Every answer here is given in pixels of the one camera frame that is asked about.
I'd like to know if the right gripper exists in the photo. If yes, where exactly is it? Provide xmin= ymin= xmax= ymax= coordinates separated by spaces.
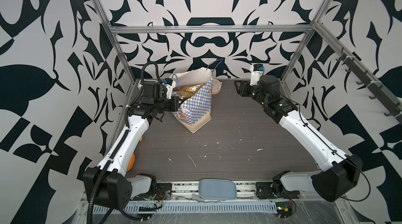
xmin=234 ymin=78 xmax=270 ymax=109

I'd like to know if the blue checkered paper bag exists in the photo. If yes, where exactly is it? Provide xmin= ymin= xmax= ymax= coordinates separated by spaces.
xmin=170 ymin=60 xmax=222 ymax=133

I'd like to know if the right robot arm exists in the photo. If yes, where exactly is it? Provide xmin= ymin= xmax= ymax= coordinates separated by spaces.
xmin=234 ymin=72 xmax=364 ymax=202

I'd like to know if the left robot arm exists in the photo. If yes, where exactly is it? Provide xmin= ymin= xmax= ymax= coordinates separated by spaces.
xmin=83 ymin=62 xmax=183 ymax=224

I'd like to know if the orange plush toy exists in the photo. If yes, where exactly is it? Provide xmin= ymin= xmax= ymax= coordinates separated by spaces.
xmin=126 ymin=147 xmax=137 ymax=172

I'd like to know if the grey-blue pouch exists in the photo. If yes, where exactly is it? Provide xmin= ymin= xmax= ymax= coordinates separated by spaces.
xmin=198 ymin=179 xmax=237 ymax=201

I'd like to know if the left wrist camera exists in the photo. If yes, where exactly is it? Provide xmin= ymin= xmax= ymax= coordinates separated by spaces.
xmin=162 ymin=78 xmax=176 ymax=99

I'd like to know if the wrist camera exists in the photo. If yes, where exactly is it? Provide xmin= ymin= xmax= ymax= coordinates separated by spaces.
xmin=250 ymin=63 xmax=264 ymax=86
xmin=162 ymin=78 xmax=176 ymax=99

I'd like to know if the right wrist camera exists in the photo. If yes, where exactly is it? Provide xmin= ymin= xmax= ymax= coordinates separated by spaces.
xmin=250 ymin=63 xmax=264 ymax=86

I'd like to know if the wall hook rack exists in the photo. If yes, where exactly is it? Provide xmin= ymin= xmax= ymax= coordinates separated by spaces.
xmin=337 ymin=48 xmax=402 ymax=124

